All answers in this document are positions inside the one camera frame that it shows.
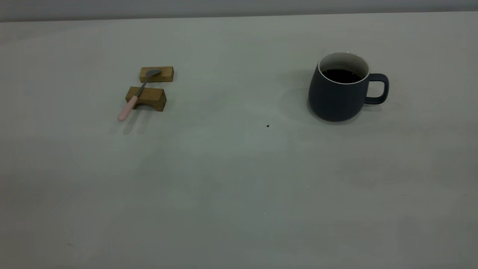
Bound dark grey coffee mug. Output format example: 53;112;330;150
308;52;389;122

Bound pink handled metal spoon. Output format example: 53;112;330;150
118;69;162;122

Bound rectangular wooden block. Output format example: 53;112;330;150
139;66;174;83

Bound arched wooden block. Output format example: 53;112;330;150
125;86;167;112

